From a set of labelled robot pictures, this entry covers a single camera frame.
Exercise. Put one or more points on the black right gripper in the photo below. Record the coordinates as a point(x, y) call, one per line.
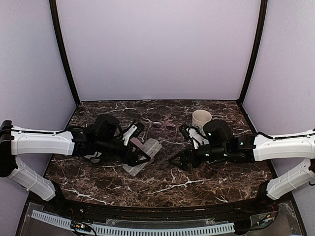
point(184, 155)

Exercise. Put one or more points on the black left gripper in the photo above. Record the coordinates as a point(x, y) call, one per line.
point(126, 160)

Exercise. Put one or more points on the grey glasses case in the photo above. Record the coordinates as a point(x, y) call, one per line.
point(142, 159)

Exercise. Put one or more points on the pink glasses case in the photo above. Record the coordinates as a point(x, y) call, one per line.
point(146, 147)

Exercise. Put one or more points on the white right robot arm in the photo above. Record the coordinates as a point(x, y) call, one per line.
point(299, 145)

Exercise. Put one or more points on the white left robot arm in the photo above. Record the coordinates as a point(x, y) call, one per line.
point(15, 141)

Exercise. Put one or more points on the cream ceramic mug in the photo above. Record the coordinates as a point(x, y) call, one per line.
point(200, 118)

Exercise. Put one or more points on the clear frame dark-lens sunglasses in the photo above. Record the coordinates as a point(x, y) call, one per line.
point(162, 131)

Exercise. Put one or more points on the black front rail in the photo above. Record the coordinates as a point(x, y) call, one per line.
point(102, 212)

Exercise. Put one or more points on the white slotted cable duct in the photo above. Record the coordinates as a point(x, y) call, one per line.
point(135, 228)

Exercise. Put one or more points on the black right corner post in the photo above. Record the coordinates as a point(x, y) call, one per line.
point(254, 53)

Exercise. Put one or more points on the black corner post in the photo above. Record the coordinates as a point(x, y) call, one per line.
point(254, 53)
point(62, 51)

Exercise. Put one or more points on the black left corner post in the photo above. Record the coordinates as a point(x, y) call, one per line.
point(62, 51)

